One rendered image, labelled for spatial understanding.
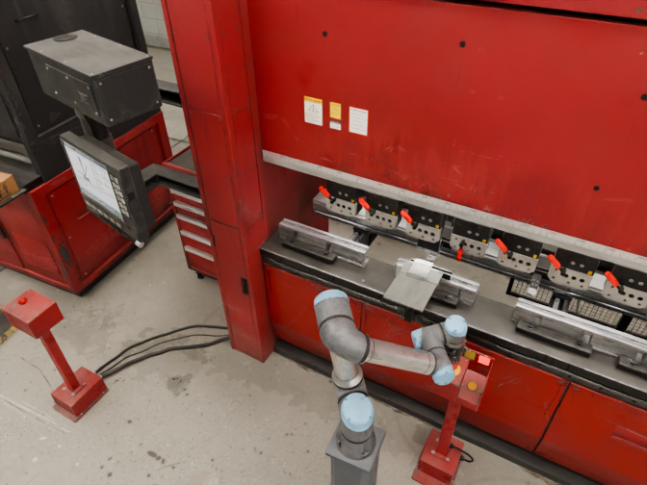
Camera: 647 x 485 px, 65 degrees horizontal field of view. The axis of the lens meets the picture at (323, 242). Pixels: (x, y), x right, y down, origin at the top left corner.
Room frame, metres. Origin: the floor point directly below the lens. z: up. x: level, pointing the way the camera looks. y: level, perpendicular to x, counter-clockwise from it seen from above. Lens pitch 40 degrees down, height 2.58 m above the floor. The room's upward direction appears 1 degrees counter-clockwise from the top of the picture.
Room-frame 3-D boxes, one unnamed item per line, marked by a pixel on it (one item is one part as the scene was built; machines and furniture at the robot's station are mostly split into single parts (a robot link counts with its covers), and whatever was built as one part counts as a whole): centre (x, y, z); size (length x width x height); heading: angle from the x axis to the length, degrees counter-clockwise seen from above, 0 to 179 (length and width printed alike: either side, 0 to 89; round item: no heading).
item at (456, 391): (1.30, -0.59, 0.75); 0.20 x 0.16 x 0.18; 60
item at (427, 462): (1.27, -0.57, 0.06); 0.25 x 0.20 x 0.12; 150
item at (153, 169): (2.15, 0.79, 1.18); 0.40 x 0.24 x 0.07; 60
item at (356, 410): (1.00, -0.11, 0.94); 0.13 x 0.12 x 0.14; 8
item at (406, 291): (1.60, -0.40, 1.00); 0.26 x 0.18 x 0.01; 150
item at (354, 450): (0.99, -0.11, 0.82); 0.15 x 0.15 x 0.10
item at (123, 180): (1.83, 0.90, 1.42); 0.45 x 0.12 x 0.36; 49
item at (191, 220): (2.79, 0.65, 0.50); 0.50 x 0.50 x 1.00; 60
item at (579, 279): (1.44, -0.97, 1.26); 0.15 x 0.09 x 0.17; 60
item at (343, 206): (1.94, -0.10, 1.26); 0.15 x 0.09 x 0.17; 60
